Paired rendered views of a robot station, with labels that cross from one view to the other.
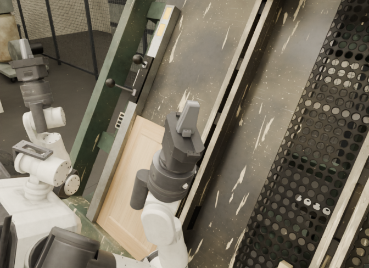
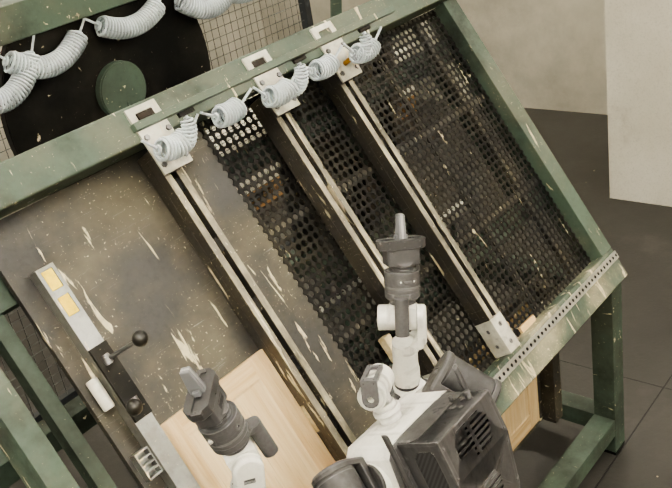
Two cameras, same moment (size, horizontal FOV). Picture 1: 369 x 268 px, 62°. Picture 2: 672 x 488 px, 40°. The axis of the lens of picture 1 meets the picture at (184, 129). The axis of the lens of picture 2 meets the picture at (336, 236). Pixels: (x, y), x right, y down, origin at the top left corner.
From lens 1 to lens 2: 2.25 m
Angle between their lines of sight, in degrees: 79
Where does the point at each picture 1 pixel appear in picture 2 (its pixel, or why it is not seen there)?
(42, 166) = (385, 373)
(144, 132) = (191, 426)
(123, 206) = not seen: outside the picture
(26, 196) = (399, 416)
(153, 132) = not seen: hidden behind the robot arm
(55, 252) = (462, 366)
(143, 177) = (405, 298)
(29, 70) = (219, 393)
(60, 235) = (450, 359)
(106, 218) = not seen: outside the picture
